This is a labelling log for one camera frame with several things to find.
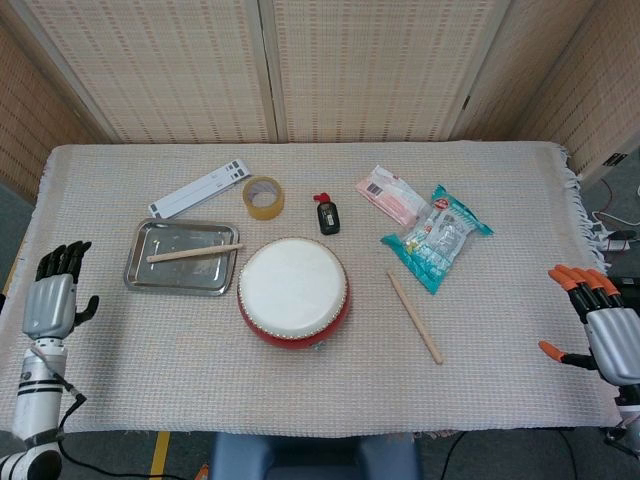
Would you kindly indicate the wooden drumstick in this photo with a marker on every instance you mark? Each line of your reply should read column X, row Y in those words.
column 414, row 316
column 195, row 252

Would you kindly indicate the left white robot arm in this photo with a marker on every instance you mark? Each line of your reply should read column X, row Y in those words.
column 35, row 400

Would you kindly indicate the pink plastic package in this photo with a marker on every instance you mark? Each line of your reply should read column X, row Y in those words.
column 387, row 195

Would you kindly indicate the red drum with white skin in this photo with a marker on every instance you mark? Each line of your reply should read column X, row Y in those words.
column 292, row 285

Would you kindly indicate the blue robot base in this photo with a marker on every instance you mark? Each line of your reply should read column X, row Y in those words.
column 310, row 457

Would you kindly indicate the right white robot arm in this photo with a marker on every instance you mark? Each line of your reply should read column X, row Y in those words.
column 630, row 405

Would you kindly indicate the beige woven table cloth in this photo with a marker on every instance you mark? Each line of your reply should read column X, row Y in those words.
column 320, row 390

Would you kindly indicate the bamboo folding screen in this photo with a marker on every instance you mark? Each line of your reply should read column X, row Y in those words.
column 350, row 75

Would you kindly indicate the teal plastic snack bag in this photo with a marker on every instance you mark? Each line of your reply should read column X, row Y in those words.
column 440, row 235

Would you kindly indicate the dark bottle with red cap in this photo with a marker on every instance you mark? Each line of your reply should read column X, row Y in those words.
column 328, row 217

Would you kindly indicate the stainless steel tray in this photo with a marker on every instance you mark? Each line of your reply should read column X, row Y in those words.
column 175, row 277

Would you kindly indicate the right orange-tipped silver robot hand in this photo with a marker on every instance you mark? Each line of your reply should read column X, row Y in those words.
column 617, row 345

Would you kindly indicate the left black-fingered silver robot hand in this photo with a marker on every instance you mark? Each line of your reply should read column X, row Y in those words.
column 50, row 310

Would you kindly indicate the small orange object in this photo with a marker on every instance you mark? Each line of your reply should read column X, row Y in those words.
column 202, row 472

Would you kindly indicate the roll of yellowish packing tape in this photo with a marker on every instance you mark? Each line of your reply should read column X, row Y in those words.
column 265, row 212

